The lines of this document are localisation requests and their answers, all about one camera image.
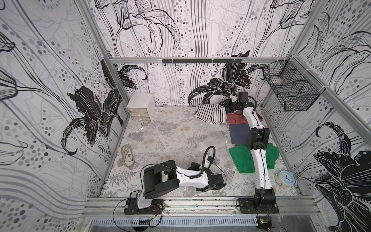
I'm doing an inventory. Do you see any green garment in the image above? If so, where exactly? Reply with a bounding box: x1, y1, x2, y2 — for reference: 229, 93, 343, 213
229, 143, 279, 174

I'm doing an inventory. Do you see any black white striped garment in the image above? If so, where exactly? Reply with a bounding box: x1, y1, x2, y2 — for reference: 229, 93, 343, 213
194, 97, 230, 124

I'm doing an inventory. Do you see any white slotted cable duct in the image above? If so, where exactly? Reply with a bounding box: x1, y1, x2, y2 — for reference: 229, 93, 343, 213
91, 216, 258, 228

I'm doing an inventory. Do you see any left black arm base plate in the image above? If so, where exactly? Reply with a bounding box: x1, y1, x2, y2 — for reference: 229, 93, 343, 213
124, 199, 164, 215

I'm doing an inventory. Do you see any clear plastic vacuum bag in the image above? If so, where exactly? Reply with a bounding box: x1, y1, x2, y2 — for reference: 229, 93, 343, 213
124, 105, 241, 192

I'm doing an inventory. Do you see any black wall hook rail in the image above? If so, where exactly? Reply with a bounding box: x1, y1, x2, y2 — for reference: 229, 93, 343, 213
162, 59, 242, 64

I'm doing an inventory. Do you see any light blue alarm clock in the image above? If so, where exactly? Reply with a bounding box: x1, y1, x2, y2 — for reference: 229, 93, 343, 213
274, 171, 297, 188

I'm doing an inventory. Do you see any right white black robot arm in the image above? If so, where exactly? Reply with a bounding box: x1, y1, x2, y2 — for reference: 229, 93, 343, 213
225, 92, 276, 209

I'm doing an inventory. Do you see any red garment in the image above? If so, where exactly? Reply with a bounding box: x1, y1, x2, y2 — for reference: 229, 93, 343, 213
227, 113, 248, 125

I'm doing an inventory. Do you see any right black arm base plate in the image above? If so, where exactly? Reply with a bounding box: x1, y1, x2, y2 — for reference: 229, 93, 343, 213
236, 189, 280, 214

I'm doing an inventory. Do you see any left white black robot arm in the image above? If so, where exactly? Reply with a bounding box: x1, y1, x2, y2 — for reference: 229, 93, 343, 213
136, 146, 227, 209

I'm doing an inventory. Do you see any dark blue garment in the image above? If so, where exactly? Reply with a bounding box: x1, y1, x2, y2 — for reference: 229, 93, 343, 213
229, 124, 250, 146

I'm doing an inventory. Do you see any white mini drawer unit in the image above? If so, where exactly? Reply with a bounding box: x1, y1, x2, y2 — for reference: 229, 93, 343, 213
127, 93, 156, 121

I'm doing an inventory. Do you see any aluminium mounting rail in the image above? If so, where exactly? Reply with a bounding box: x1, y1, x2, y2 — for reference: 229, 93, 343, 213
83, 196, 321, 216

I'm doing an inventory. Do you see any black wire wall basket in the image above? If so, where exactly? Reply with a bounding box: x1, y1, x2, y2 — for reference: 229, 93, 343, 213
262, 58, 326, 112

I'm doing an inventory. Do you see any small electronics board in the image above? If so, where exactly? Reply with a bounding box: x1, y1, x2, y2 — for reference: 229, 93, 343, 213
256, 217, 272, 231

